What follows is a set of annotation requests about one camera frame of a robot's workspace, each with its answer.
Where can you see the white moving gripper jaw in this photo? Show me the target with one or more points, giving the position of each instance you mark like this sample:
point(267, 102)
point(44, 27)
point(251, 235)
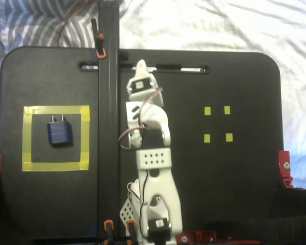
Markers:
point(152, 77)

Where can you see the white grey striped bedsheet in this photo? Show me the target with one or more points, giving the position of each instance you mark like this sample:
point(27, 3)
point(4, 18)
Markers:
point(219, 25)

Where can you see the orange black spring clamp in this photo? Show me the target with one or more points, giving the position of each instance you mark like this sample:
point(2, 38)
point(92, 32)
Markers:
point(100, 48)
point(130, 224)
point(108, 224)

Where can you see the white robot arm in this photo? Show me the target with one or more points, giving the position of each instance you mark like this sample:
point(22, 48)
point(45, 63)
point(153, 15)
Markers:
point(168, 189)

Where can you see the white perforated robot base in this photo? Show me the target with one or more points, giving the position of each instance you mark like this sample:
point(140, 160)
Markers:
point(126, 211)

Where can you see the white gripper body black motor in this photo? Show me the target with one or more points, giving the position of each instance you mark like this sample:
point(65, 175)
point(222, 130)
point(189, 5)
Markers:
point(140, 85)

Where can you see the black flat rail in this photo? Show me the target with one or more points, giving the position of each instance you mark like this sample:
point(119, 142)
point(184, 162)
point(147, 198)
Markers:
point(108, 127)

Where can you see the black backdrop sheet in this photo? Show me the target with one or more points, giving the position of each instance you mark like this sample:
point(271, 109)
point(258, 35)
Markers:
point(295, 204)

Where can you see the red pole base bracket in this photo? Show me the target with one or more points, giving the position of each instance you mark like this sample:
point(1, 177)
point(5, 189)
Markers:
point(193, 236)

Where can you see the white fixed gripper jaw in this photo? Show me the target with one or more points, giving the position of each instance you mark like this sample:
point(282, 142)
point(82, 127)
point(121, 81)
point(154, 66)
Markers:
point(141, 70)

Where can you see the blue white charger block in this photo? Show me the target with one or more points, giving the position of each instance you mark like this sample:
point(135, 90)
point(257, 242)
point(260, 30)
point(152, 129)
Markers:
point(58, 132)

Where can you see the yellow tape square outline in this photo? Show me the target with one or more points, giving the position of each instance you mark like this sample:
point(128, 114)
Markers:
point(56, 110)

